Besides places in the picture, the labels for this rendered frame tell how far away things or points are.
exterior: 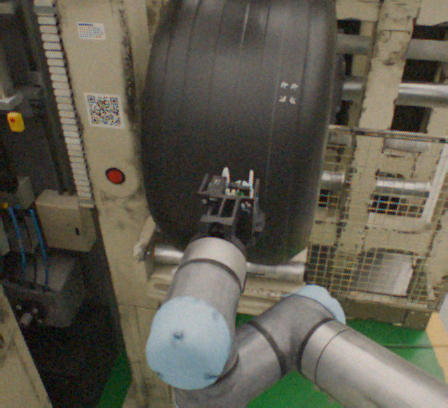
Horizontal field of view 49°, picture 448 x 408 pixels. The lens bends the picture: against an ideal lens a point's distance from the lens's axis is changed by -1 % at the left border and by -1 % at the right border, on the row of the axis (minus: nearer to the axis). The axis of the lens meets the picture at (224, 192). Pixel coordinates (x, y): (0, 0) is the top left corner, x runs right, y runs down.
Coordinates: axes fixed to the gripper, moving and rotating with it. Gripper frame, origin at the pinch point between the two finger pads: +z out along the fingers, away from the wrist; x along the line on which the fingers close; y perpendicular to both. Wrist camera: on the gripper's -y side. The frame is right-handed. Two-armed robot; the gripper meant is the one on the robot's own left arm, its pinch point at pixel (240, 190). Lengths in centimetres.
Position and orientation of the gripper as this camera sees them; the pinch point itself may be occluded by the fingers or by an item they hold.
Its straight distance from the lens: 74.8
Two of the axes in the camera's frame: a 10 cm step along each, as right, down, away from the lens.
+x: -9.8, -1.1, 1.4
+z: 1.8, -5.0, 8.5
